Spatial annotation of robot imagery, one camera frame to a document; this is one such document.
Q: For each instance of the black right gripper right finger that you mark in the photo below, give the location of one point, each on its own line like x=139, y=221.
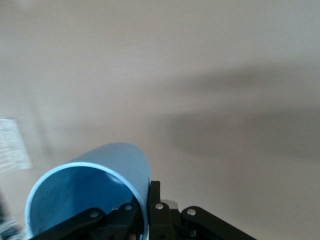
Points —
x=165, y=225

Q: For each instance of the blue plastic cup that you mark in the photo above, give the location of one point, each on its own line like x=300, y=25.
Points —
x=120, y=160

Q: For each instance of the brown paper table cover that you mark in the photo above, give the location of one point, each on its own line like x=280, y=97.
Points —
x=175, y=75

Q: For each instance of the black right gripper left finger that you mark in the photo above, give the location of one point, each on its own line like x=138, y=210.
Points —
x=100, y=225

